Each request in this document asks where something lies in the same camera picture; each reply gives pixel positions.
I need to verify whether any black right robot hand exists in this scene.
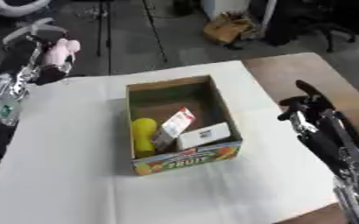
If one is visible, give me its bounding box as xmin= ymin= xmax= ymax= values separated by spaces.
xmin=276 ymin=79 xmax=359 ymax=176

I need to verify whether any tan cardboard box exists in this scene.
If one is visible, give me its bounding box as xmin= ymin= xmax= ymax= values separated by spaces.
xmin=202 ymin=12 xmax=257 ymax=46

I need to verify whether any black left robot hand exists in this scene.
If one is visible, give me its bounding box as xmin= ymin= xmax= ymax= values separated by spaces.
xmin=0 ymin=33 xmax=79 ymax=87

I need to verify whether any yellow plastic bottle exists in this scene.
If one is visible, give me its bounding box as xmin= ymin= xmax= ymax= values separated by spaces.
xmin=130 ymin=117 xmax=158 ymax=158

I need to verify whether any pink soft toy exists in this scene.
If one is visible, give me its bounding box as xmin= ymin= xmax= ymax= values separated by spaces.
xmin=39 ymin=38 xmax=81 ymax=68

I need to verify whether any open cardboard box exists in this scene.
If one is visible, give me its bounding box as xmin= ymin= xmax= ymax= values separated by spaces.
xmin=124 ymin=74 xmax=244 ymax=177

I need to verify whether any black office chair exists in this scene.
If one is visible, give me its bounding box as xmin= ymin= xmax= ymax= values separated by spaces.
xmin=257 ymin=0 xmax=359 ymax=53

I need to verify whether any red and white carton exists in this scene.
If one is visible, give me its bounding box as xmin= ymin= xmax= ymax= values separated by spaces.
xmin=151 ymin=106 xmax=198 ymax=152

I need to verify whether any black tripod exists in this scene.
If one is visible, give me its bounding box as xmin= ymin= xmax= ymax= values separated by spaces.
xmin=94 ymin=0 xmax=171 ymax=64

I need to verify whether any white small box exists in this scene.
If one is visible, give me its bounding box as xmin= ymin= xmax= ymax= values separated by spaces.
xmin=176 ymin=122 xmax=234 ymax=151

